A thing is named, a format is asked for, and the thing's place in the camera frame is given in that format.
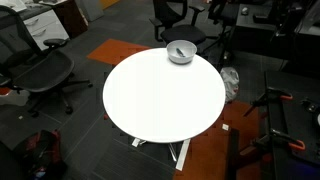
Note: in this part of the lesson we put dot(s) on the white drawer cabinet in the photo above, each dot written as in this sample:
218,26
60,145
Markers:
46,28

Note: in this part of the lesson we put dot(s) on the black office desk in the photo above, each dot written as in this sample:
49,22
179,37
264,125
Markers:
256,33

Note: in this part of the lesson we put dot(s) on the black mesh office chair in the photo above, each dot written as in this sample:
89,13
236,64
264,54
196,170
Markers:
43,71

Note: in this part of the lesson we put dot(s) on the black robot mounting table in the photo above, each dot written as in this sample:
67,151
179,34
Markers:
293,133

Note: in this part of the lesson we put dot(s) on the red and black backpack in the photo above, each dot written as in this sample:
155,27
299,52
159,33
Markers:
43,153

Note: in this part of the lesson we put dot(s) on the grey leaning panel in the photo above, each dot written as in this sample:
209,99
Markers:
90,8

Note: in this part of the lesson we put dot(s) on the small white paper scrap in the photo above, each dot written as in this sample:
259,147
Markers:
225,127

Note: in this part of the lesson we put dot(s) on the black device on mounting table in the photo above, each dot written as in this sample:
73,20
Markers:
311,107

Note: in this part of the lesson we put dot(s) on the black keyboard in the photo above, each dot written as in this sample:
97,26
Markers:
261,17

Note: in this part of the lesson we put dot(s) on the black swivel chair with star base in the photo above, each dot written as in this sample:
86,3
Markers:
222,20

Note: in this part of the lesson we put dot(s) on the white plastic bag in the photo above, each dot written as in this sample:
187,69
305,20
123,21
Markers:
230,83

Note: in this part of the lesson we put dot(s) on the white metal table base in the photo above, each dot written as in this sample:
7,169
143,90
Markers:
183,155

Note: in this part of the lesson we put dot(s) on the grey computer mouse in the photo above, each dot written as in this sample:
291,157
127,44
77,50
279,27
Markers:
245,10

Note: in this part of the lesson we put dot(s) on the white round bowl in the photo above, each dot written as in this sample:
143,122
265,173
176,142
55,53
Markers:
189,49

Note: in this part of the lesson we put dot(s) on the dark marker pen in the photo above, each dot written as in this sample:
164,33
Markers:
180,52

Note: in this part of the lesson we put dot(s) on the black padded office chair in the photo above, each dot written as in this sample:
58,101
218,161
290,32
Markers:
182,33

